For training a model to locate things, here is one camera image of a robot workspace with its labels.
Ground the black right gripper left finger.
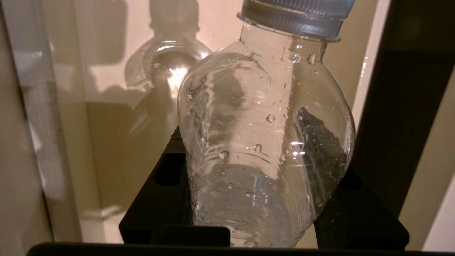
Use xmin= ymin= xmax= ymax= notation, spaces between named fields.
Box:
xmin=119 ymin=126 xmax=231 ymax=246

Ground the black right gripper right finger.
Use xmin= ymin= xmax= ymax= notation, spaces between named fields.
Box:
xmin=314 ymin=165 xmax=410 ymax=249

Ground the cream white ribbed drawer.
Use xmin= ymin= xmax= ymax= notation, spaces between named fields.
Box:
xmin=0 ymin=0 xmax=391 ymax=249

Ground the clear bottle with white cap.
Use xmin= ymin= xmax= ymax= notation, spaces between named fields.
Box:
xmin=177 ymin=0 xmax=356 ymax=248

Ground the white low tv cabinet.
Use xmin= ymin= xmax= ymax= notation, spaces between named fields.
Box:
xmin=355 ymin=0 xmax=455 ymax=256

